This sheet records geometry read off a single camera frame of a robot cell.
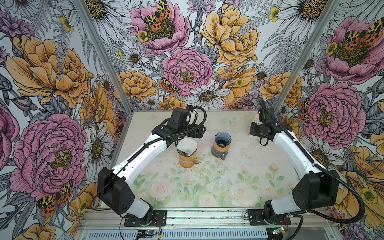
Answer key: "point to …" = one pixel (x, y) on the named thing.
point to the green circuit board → (147, 233)
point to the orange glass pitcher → (189, 164)
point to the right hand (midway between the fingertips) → (255, 133)
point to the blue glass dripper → (223, 139)
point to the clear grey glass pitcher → (218, 154)
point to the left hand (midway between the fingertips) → (196, 132)
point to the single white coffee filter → (188, 145)
